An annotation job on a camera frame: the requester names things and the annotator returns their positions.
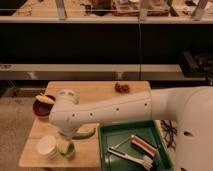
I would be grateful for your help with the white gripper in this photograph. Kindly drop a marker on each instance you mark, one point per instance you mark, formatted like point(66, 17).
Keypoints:
point(67, 135)

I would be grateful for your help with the white cups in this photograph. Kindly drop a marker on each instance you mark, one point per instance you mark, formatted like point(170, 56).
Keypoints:
point(47, 146)

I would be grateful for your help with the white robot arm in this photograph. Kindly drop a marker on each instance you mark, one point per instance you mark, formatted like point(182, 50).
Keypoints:
point(190, 107)

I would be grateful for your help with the green cucumber toy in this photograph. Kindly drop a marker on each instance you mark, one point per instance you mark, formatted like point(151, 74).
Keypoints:
point(84, 135)

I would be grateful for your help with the wooden table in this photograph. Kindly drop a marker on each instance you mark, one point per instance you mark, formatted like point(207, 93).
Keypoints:
point(86, 156)

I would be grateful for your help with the dark red bowl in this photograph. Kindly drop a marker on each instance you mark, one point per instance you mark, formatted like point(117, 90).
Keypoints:
point(42, 110)

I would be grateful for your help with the yellow corn toy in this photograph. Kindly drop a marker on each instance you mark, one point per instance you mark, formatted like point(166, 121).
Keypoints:
point(45, 99)

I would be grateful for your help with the metal spoon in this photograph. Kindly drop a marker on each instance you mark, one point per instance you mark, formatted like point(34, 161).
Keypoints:
point(123, 142)

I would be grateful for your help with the brown grape cluster toy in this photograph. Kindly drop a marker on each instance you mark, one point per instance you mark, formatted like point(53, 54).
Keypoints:
point(122, 88)

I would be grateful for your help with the black device on shelf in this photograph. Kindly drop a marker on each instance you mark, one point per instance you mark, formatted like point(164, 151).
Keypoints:
point(196, 65)

